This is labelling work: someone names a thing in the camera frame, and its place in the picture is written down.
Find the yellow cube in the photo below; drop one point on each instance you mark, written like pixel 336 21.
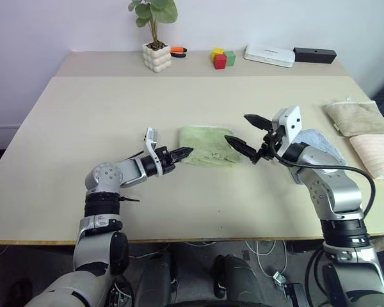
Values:
pixel 217 51

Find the dark rounded shape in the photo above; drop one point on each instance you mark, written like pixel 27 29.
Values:
pixel 236 278

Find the black floor box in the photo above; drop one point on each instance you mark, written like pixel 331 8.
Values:
pixel 295 295

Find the green cube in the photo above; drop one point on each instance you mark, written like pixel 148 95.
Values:
pixel 230 58

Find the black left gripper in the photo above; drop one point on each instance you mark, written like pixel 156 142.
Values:
pixel 166 160

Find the light blue towel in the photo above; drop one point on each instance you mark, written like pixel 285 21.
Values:
pixel 316 137

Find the beige folded towel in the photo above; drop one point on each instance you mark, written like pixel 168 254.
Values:
pixel 355 118

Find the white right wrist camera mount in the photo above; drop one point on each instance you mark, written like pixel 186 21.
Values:
pixel 291 124

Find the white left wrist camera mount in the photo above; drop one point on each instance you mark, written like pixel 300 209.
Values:
pixel 152 137

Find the pink folded towel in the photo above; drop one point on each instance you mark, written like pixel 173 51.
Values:
pixel 377 153

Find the green plant in white pot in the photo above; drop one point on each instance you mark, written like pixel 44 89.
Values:
pixel 156 59

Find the red cube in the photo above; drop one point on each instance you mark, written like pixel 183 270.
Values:
pixel 220 62

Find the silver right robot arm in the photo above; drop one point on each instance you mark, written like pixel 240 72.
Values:
pixel 326 156

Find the flat white box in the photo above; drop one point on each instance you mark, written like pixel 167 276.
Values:
pixel 268 55

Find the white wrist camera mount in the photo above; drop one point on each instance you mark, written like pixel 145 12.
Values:
pixel 152 137
pixel 291 124

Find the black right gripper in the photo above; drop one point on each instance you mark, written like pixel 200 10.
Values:
pixel 272 144

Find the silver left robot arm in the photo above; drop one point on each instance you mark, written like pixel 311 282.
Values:
pixel 105 176

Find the dark rectangular box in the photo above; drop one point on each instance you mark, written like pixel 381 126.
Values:
pixel 313 55

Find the green towel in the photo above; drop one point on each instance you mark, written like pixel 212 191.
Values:
pixel 204 140

